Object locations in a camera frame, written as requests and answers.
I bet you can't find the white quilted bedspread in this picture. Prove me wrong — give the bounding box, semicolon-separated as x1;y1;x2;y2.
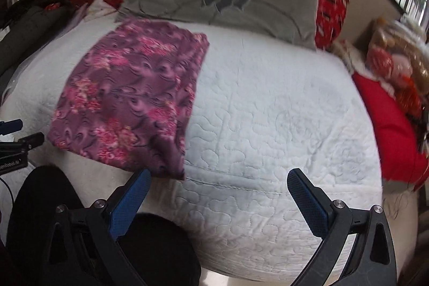
0;3;384;282

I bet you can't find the purple floral garment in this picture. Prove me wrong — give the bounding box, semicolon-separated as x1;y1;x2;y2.
48;19;209;180

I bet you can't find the red cloth at bedside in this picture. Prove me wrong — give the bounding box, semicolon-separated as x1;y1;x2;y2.
352;72;428;189

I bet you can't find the plastic bags bundle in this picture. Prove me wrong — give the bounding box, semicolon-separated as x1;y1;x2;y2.
366;14;428;120

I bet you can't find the black sleeve left forearm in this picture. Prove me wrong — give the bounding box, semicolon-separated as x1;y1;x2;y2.
1;165;201;285

